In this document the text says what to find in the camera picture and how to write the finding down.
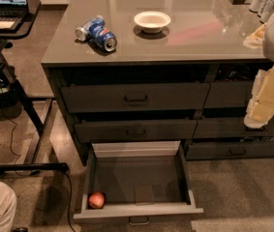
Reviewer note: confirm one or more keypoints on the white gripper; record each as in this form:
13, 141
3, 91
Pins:
261, 104

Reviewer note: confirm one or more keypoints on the red apple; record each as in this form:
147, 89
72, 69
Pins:
96, 200

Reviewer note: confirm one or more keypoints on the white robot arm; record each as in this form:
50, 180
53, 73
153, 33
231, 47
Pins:
265, 37

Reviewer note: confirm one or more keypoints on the middle right drawer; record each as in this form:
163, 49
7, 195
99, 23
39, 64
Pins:
230, 127

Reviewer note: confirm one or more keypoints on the top right drawer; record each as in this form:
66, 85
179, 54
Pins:
229, 94

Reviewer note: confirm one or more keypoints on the bottom right drawer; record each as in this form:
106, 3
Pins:
230, 150

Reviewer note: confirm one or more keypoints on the top left drawer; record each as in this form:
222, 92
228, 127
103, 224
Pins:
134, 97

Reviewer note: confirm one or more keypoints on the middle left drawer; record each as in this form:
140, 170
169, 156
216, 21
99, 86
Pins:
140, 130

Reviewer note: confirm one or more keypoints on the grey counter cabinet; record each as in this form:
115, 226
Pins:
202, 44

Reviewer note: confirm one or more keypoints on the open bottom left drawer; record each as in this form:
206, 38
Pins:
141, 182

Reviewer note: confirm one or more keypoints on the white paper bowl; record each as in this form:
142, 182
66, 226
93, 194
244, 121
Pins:
152, 22

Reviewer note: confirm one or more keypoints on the blue pepsi can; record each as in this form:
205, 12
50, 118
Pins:
103, 38

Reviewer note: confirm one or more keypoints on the silver blue soda can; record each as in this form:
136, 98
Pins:
83, 33

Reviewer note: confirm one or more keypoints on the black laptop stand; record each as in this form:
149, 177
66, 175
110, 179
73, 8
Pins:
39, 121

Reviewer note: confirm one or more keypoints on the yellow sticky note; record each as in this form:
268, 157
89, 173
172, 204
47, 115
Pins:
6, 24

